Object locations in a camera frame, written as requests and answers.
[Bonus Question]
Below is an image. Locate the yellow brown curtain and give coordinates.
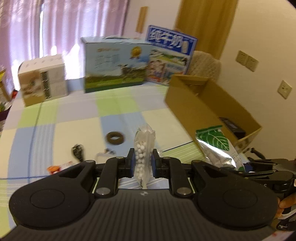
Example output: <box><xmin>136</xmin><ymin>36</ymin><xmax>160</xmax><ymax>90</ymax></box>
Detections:
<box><xmin>174</xmin><ymin>0</ymin><xmax>238</xmax><ymax>59</ymax></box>

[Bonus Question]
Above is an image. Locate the checkered bed sheet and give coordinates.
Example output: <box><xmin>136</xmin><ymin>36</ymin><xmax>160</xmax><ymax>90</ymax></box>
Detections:
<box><xmin>1</xmin><ymin>80</ymin><xmax>203</xmax><ymax>235</ymax></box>

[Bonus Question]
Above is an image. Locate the brown cardboard box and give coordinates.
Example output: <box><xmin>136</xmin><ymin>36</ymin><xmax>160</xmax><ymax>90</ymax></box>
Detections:
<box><xmin>165</xmin><ymin>74</ymin><xmax>262</xmax><ymax>153</ymax></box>

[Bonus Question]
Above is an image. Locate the blue milk carton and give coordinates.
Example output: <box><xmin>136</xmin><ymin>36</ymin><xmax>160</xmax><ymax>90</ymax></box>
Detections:
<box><xmin>145</xmin><ymin>25</ymin><xmax>198</xmax><ymax>85</ymax></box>

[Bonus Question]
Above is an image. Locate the pink curtain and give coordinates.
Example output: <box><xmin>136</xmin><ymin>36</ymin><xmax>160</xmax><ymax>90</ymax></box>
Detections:
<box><xmin>1</xmin><ymin>0</ymin><xmax>129</xmax><ymax>90</ymax></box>

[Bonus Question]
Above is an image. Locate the red Doraemon toy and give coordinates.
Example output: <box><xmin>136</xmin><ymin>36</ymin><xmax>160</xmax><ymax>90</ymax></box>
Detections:
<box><xmin>47</xmin><ymin>161</ymin><xmax>75</xmax><ymax>175</ymax></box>

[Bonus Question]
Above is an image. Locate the clear bag of white beads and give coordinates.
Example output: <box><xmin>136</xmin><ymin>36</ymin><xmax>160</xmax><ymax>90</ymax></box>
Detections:
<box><xmin>133</xmin><ymin>123</ymin><xmax>156</xmax><ymax>189</ymax></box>

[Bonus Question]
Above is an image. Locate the clear plastic package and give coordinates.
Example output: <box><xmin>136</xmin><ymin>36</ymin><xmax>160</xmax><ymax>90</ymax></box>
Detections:
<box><xmin>95</xmin><ymin>148</ymin><xmax>116</xmax><ymax>164</ymax></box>

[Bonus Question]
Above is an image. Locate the pure milk cow carton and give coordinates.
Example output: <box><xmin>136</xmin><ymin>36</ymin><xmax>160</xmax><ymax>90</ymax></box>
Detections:
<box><xmin>81</xmin><ymin>36</ymin><xmax>152</xmax><ymax>93</ymax></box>

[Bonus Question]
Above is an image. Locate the green leaf foil snack bag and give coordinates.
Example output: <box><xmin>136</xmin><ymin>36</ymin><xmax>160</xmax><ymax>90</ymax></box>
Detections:
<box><xmin>195</xmin><ymin>126</ymin><xmax>245</xmax><ymax>172</ymax></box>

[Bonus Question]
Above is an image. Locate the white beige product box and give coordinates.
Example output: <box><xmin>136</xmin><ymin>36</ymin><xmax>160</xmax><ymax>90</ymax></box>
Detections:
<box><xmin>18</xmin><ymin>54</ymin><xmax>68</xmax><ymax>106</ymax></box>

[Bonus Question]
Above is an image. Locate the double wall socket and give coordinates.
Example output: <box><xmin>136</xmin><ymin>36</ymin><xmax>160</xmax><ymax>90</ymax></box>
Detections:
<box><xmin>235</xmin><ymin>51</ymin><xmax>259</xmax><ymax>72</ymax></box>

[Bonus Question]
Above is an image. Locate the brown braided hair tie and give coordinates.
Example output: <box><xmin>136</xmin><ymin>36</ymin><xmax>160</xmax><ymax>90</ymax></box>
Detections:
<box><xmin>105</xmin><ymin>131</ymin><xmax>125</xmax><ymax>146</ymax></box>

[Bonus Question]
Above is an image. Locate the beige quilted chair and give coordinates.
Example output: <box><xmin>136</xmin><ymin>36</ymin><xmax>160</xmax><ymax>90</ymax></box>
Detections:
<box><xmin>187</xmin><ymin>51</ymin><xmax>221</xmax><ymax>82</ymax></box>

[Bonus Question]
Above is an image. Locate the black item inside box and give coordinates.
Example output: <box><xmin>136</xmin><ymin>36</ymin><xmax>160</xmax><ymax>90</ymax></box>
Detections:
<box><xmin>220</xmin><ymin>118</ymin><xmax>246</xmax><ymax>140</ymax></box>

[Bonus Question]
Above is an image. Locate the single wall socket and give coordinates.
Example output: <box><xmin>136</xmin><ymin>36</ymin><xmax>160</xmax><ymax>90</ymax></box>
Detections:
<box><xmin>277</xmin><ymin>80</ymin><xmax>292</xmax><ymax>99</ymax></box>

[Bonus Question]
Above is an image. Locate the person's hand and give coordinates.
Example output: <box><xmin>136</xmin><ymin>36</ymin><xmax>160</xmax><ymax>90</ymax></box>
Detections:
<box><xmin>275</xmin><ymin>193</ymin><xmax>296</xmax><ymax>218</ymax></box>

